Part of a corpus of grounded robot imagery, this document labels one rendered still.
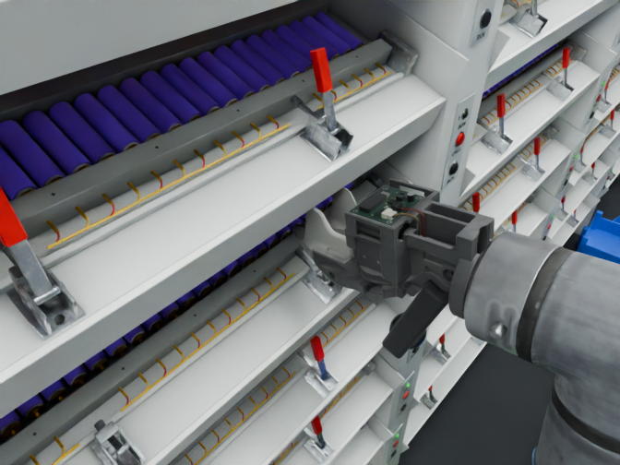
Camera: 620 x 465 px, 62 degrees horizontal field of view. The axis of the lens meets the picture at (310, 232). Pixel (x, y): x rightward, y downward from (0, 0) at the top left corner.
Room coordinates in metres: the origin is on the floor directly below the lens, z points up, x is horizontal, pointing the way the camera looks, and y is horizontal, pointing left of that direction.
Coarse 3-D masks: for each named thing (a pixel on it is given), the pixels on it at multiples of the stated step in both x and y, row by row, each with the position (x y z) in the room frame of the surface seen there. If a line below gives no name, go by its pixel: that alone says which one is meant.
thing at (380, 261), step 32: (384, 192) 0.38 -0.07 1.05; (352, 224) 0.34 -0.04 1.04; (384, 224) 0.33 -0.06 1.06; (416, 224) 0.33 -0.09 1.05; (448, 224) 0.32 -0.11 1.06; (480, 224) 0.31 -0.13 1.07; (384, 256) 0.32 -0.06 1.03; (416, 256) 0.32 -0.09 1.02; (448, 256) 0.30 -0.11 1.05; (480, 256) 0.29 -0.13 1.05; (384, 288) 0.32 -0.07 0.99; (416, 288) 0.32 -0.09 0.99; (448, 288) 0.30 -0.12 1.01
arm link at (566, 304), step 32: (576, 256) 0.27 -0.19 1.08; (544, 288) 0.25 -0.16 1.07; (576, 288) 0.24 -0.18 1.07; (608, 288) 0.23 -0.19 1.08; (544, 320) 0.23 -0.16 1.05; (576, 320) 0.22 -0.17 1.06; (608, 320) 0.21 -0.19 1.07; (544, 352) 0.22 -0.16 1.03; (576, 352) 0.21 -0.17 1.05; (608, 352) 0.20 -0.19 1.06; (576, 384) 0.20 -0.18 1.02; (608, 384) 0.19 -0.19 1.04; (576, 416) 0.19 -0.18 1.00; (608, 416) 0.18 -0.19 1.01
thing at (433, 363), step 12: (456, 324) 0.83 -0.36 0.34; (444, 336) 0.74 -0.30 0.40; (456, 336) 0.80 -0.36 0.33; (468, 336) 0.80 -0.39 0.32; (432, 348) 0.75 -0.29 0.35; (444, 348) 0.74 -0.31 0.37; (456, 348) 0.77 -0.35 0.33; (432, 360) 0.72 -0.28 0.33; (444, 360) 0.72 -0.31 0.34; (420, 372) 0.69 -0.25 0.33; (432, 372) 0.70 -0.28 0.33; (420, 384) 0.66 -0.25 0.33; (420, 396) 0.64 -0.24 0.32
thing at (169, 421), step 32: (384, 160) 0.58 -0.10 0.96; (416, 192) 0.54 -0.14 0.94; (256, 288) 0.40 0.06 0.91; (224, 320) 0.35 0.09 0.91; (256, 320) 0.36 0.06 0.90; (288, 320) 0.37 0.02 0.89; (320, 320) 0.38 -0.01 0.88; (224, 352) 0.32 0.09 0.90; (256, 352) 0.32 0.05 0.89; (288, 352) 0.35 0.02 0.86; (192, 384) 0.28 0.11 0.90; (224, 384) 0.29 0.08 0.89; (256, 384) 0.32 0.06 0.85; (96, 416) 0.24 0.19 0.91; (128, 416) 0.25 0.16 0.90; (160, 416) 0.25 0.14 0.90; (192, 416) 0.25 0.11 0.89; (160, 448) 0.22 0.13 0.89
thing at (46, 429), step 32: (352, 192) 0.54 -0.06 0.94; (288, 256) 0.43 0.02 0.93; (224, 288) 0.37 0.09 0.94; (192, 320) 0.33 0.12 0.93; (128, 352) 0.29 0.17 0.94; (160, 352) 0.30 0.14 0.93; (192, 352) 0.31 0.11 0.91; (96, 384) 0.26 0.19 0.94; (128, 384) 0.27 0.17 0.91; (64, 416) 0.23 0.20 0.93; (0, 448) 0.20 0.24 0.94; (32, 448) 0.20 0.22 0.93; (64, 448) 0.21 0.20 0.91
